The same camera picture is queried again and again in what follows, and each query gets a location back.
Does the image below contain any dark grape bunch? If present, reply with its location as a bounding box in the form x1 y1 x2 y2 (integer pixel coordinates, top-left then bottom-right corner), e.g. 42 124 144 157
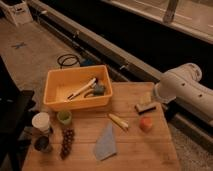
60 128 75 160

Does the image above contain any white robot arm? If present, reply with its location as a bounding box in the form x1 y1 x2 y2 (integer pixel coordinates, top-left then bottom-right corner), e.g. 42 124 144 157
140 63 213 125

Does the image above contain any small green cup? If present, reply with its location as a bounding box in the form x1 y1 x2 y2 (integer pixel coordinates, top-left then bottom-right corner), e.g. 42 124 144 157
57 111 72 125

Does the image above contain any white paper cup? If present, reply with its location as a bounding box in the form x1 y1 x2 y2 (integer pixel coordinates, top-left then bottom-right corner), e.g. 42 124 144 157
32 112 50 133

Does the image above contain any black board eraser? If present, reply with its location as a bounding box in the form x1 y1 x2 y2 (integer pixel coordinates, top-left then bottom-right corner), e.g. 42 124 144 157
135 103 156 115

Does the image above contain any orange round fruit toy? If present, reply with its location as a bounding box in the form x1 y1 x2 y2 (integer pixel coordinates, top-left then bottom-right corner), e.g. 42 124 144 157
139 116 153 132

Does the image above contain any yellow banana toy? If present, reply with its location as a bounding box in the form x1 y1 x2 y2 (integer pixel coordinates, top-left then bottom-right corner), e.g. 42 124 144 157
108 114 129 131

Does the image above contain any wooden cutting board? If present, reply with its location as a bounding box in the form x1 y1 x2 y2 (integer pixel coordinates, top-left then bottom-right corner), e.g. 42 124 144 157
22 82 181 171

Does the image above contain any grey blue sponge toy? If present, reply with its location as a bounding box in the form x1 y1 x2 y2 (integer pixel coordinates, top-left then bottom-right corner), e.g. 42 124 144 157
84 84 106 98

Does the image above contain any blue folded cloth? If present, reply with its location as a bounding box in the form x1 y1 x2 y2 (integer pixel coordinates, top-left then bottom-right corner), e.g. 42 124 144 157
93 123 117 161

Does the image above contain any yellow plastic bin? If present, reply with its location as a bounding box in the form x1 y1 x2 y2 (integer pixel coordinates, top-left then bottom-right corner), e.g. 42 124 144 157
43 65 113 111

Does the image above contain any dark metal can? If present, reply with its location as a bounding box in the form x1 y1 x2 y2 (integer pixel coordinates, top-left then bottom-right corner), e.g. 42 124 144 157
34 136 52 153

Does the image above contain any black chair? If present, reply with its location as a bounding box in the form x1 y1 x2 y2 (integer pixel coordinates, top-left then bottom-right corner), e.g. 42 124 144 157
0 56 34 171

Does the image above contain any white storage box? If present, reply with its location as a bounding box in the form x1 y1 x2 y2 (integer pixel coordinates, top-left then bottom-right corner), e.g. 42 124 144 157
0 0 33 27

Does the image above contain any white handled brush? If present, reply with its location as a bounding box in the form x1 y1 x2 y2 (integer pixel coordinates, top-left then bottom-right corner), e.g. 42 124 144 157
67 77 97 100

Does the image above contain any black coiled cable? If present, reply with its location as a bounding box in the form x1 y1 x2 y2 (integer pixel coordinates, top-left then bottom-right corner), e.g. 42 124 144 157
56 53 82 69

